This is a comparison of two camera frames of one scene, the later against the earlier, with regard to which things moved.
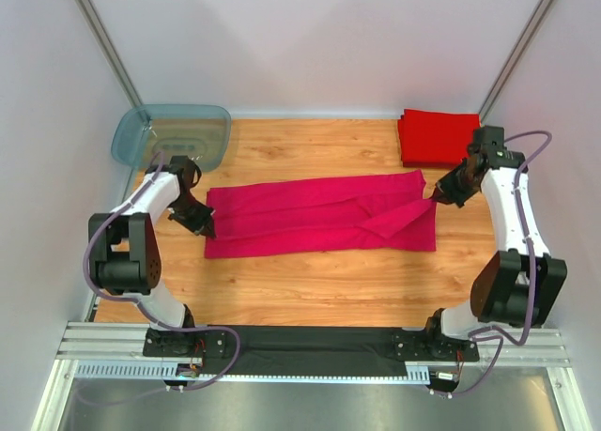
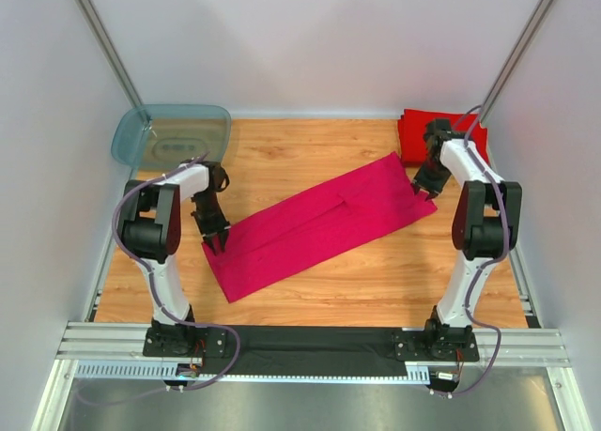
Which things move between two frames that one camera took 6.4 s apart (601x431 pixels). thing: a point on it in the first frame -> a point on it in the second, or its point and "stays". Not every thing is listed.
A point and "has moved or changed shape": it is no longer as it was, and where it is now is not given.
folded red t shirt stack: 435,139 stays
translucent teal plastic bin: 200,131 stays
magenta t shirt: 378,212 has moved or changed shape
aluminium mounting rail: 108,342 stays
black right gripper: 452,187 -> 429,180
